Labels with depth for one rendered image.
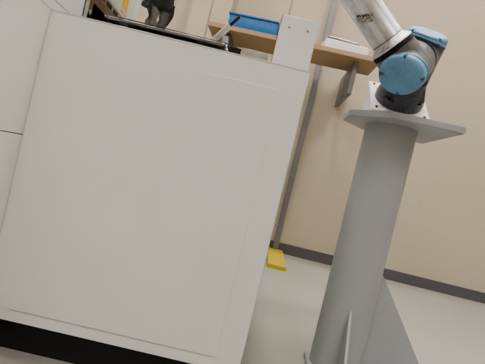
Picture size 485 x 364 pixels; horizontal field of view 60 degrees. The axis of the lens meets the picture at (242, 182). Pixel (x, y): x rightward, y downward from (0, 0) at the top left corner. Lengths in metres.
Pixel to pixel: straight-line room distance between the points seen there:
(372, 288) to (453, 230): 2.37
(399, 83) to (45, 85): 0.89
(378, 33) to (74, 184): 0.85
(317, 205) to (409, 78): 2.31
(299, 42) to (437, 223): 2.72
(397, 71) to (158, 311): 0.85
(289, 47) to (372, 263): 0.68
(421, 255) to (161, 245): 2.84
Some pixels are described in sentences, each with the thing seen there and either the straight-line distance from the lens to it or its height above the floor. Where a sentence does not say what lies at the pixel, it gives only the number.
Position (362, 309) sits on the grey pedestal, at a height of 0.23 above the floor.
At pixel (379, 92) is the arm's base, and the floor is 0.89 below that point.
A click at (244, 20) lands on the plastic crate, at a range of 3.03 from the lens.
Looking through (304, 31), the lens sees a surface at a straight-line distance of 1.11.
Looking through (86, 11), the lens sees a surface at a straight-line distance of 1.30.
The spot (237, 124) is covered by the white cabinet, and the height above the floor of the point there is 0.66.
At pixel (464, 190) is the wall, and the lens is 3.70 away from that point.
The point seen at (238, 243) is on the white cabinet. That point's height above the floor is 0.39.
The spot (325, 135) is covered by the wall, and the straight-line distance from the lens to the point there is 3.41.
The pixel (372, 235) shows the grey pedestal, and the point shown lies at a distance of 1.33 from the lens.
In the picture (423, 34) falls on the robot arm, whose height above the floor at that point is 1.03.
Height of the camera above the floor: 0.55
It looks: 1 degrees down
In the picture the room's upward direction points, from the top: 13 degrees clockwise
